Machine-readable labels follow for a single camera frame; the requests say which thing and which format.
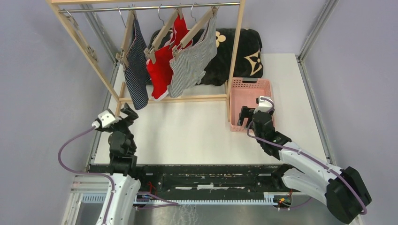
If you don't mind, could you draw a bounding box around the navy striped underwear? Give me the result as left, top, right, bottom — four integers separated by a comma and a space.
124, 19, 151, 110

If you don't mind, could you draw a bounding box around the red underwear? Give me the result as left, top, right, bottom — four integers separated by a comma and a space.
146, 17, 188, 101

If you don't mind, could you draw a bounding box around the wooden hanger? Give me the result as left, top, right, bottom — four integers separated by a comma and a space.
172, 6, 218, 58
115, 10, 136, 67
144, 8, 183, 64

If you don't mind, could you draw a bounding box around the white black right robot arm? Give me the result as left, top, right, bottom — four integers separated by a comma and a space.
237, 106, 372, 224

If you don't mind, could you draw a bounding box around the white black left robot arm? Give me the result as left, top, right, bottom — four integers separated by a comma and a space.
92, 103, 148, 225

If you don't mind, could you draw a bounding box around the grey striped underwear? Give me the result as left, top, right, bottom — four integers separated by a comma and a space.
168, 16, 217, 98

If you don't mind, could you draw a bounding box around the pink plastic basket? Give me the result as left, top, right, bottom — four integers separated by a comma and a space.
229, 78, 273, 132

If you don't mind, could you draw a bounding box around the metal hanging rod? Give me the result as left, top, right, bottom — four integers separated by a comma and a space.
58, 2, 241, 14

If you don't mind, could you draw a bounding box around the wooden clothes rack frame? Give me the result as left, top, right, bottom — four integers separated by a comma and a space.
47, 0, 245, 120

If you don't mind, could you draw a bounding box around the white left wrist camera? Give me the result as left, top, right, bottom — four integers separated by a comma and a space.
92, 109, 118, 129

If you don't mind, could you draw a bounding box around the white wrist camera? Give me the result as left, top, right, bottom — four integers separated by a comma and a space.
254, 96, 275, 113
92, 109, 118, 129

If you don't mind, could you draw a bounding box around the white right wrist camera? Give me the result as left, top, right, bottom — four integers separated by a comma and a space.
254, 96, 275, 113

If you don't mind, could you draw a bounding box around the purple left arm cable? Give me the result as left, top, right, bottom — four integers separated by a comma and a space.
58, 127, 117, 225

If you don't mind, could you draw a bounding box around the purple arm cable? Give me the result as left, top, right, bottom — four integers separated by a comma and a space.
246, 97, 368, 216
58, 127, 117, 225

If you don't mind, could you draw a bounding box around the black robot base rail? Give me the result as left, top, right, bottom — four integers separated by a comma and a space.
87, 164, 303, 201

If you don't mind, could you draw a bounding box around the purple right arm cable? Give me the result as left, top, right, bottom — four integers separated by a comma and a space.
246, 97, 368, 216

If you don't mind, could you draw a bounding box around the white slotted cable duct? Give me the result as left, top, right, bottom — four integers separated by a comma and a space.
81, 194, 286, 206

